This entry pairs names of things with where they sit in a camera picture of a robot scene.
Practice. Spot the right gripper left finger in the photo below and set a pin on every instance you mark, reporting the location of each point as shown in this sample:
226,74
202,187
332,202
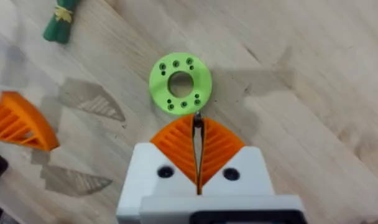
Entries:
145,168

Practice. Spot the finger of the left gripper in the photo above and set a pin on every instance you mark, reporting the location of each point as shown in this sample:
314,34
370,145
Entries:
18,121

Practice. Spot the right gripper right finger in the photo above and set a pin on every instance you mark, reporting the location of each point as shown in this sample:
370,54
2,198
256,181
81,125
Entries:
238,168

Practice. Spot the green vegetable toy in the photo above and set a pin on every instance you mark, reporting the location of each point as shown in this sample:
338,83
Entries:
60,29

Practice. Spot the green disc with holes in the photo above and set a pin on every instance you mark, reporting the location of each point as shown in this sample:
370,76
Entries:
159,90

